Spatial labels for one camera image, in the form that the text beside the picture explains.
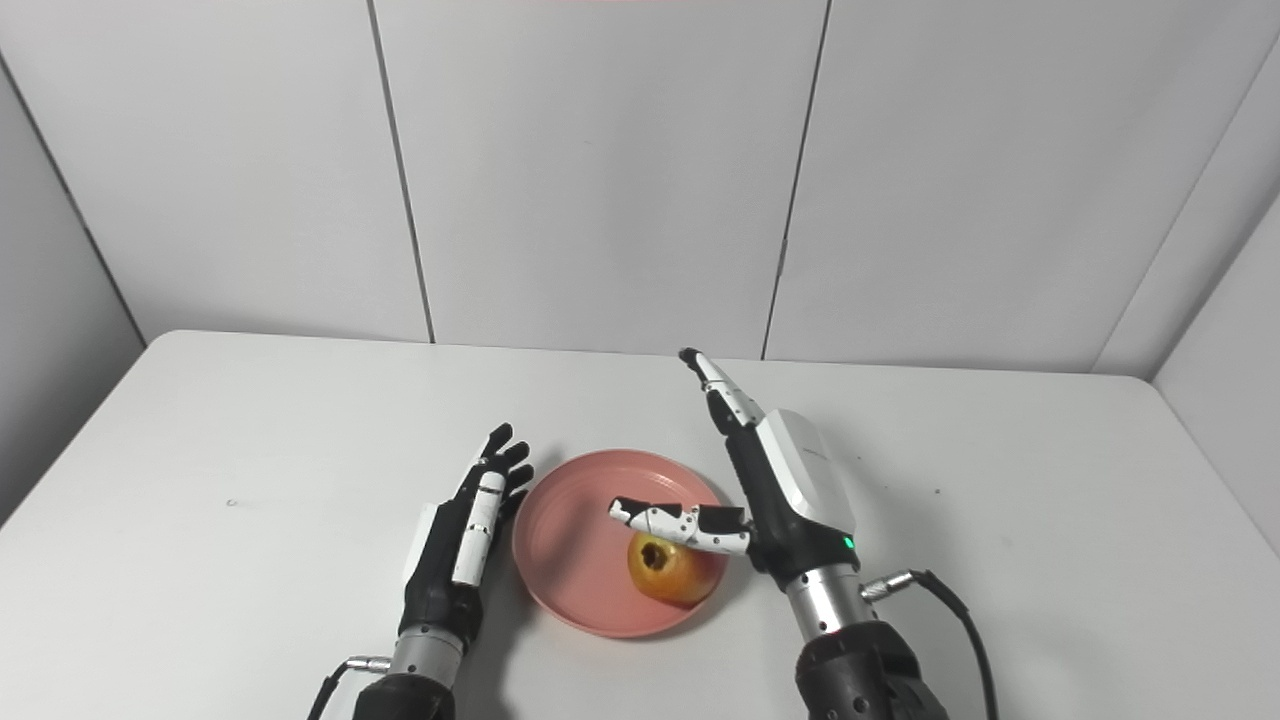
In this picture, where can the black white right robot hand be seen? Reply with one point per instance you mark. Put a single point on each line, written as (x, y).
(795, 490)

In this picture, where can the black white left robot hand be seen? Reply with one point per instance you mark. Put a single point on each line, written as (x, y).
(445, 575)

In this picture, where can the pink round plate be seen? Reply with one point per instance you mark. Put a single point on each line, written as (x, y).
(580, 540)

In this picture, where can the red pomegranate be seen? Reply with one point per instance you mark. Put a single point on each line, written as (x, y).
(672, 575)

